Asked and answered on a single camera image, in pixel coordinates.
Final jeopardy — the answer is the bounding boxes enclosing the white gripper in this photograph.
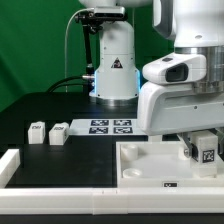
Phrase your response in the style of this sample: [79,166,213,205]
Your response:
[137,53,224,158]

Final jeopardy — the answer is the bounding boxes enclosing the white square tabletop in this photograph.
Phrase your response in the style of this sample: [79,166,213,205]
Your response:
[116,141,224,188]

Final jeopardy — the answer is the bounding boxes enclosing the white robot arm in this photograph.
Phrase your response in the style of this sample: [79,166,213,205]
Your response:
[79,0,224,136]

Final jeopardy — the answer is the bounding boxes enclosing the white U-shaped obstacle fence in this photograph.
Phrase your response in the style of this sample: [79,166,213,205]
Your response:
[0,149,224,215]

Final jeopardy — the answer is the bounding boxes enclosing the white marker base plate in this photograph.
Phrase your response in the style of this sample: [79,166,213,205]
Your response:
[70,119,143,136]

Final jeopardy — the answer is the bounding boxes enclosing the black cable bundle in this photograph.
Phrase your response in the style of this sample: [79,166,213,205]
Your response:
[45,75,91,94]

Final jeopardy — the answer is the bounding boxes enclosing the camera on black stand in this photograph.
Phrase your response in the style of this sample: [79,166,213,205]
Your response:
[75,6,127,88]

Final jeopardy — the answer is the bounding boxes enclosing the white thin cable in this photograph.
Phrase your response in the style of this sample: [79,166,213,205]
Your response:
[64,8,88,93]

